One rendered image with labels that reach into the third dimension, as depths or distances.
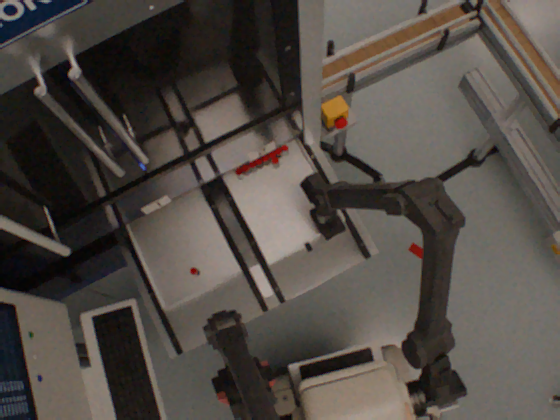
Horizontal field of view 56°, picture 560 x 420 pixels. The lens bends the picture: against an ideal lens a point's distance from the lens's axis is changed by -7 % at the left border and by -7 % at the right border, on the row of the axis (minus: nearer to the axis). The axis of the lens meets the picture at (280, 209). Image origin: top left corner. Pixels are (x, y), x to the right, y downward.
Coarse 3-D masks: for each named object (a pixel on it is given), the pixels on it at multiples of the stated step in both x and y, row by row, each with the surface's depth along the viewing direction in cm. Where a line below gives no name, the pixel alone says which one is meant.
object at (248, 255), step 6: (246, 252) 164; (252, 252) 165; (246, 258) 165; (252, 258) 166; (252, 264) 167; (252, 270) 168; (258, 270) 168; (258, 276) 167; (264, 276) 167; (258, 282) 167; (264, 282) 167; (264, 288) 166; (270, 288) 166; (264, 294) 166; (270, 294) 166
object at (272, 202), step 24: (288, 144) 177; (264, 168) 176; (288, 168) 175; (312, 168) 174; (240, 192) 174; (264, 192) 174; (288, 192) 173; (264, 216) 172; (288, 216) 171; (264, 240) 170; (288, 240) 169
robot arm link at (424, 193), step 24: (408, 192) 105; (432, 192) 106; (408, 216) 107; (432, 216) 102; (456, 216) 103; (432, 240) 103; (432, 264) 108; (432, 288) 111; (432, 312) 115; (408, 336) 122; (432, 336) 119; (408, 360) 126
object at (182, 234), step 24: (192, 192) 175; (144, 216) 174; (168, 216) 173; (192, 216) 173; (144, 240) 172; (168, 240) 171; (192, 240) 171; (216, 240) 171; (144, 264) 168; (168, 264) 169; (192, 264) 169; (216, 264) 169; (168, 288) 168; (192, 288) 167
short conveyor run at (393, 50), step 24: (456, 0) 182; (408, 24) 177; (432, 24) 181; (456, 24) 179; (480, 24) 181; (360, 48) 179; (384, 48) 179; (408, 48) 179; (432, 48) 181; (336, 72) 178; (360, 72) 177; (384, 72) 181
